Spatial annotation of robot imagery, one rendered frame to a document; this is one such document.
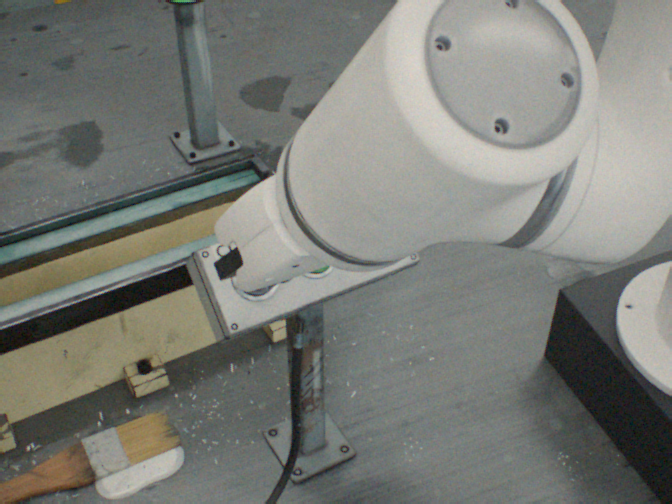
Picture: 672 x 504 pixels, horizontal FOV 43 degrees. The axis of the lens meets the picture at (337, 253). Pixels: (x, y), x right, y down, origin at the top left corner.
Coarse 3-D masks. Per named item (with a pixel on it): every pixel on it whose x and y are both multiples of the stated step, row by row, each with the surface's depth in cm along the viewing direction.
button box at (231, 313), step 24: (192, 264) 66; (408, 264) 69; (216, 288) 64; (288, 288) 65; (312, 288) 66; (336, 288) 67; (216, 312) 64; (240, 312) 64; (264, 312) 64; (288, 312) 65; (216, 336) 67
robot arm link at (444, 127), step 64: (448, 0) 29; (512, 0) 30; (384, 64) 29; (448, 64) 29; (512, 64) 29; (576, 64) 30; (320, 128) 36; (384, 128) 30; (448, 128) 28; (512, 128) 29; (576, 128) 30; (320, 192) 37; (384, 192) 33; (448, 192) 30; (512, 192) 30; (384, 256) 40
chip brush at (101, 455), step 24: (120, 432) 86; (144, 432) 86; (168, 432) 86; (72, 456) 83; (96, 456) 83; (120, 456) 83; (144, 456) 83; (24, 480) 81; (48, 480) 81; (72, 480) 81; (96, 480) 82
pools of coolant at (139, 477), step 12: (156, 456) 84; (168, 456) 84; (180, 456) 84; (132, 468) 83; (156, 468) 83; (168, 468) 83; (108, 480) 82; (120, 480) 82; (132, 480) 82; (144, 480) 82; (156, 480) 82; (108, 492) 81; (120, 492) 81; (132, 492) 81
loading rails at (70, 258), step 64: (128, 192) 95; (192, 192) 97; (0, 256) 89; (64, 256) 91; (128, 256) 95; (0, 320) 82; (64, 320) 83; (128, 320) 87; (192, 320) 92; (0, 384) 83; (64, 384) 88; (128, 384) 90; (0, 448) 84
